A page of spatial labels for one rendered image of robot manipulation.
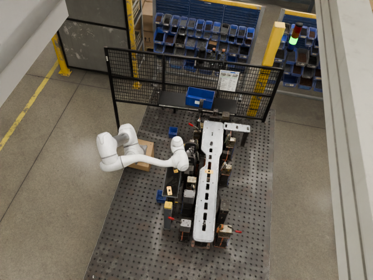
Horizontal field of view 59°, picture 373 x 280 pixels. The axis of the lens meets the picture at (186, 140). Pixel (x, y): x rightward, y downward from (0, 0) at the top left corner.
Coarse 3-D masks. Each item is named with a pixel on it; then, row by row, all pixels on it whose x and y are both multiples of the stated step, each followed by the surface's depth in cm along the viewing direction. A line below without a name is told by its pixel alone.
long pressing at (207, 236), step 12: (204, 132) 357; (216, 132) 358; (204, 144) 347; (216, 144) 348; (216, 156) 339; (204, 168) 329; (216, 168) 330; (204, 180) 321; (216, 180) 322; (204, 192) 313; (216, 192) 314; (204, 240) 285
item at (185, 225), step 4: (184, 220) 288; (188, 220) 288; (180, 224) 286; (184, 224) 286; (188, 224) 286; (180, 228) 289; (184, 228) 288; (188, 228) 287; (180, 232) 298; (184, 232) 296; (188, 232) 294; (180, 236) 304; (184, 236) 303; (188, 236) 315; (180, 240) 312; (184, 240) 310
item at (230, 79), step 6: (222, 72) 356; (228, 72) 355; (234, 72) 354; (222, 78) 363; (228, 78) 362; (234, 78) 361; (222, 84) 370; (228, 84) 369; (234, 84) 368; (222, 90) 376; (228, 90) 375; (234, 90) 374
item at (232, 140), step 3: (231, 138) 348; (234, 138) 349; (228, 141) 347; (231, 141) 347; (234, 141) 347; (228, 144) 352; (231, 144) 352; (234, 144) 351; (228, 147) 355; (231, 147) 356; (225, 150) 362; (228, 150) 360; (231, 150) 360; (231, 153) 371; (222, 156) 376; (231, 156) 376
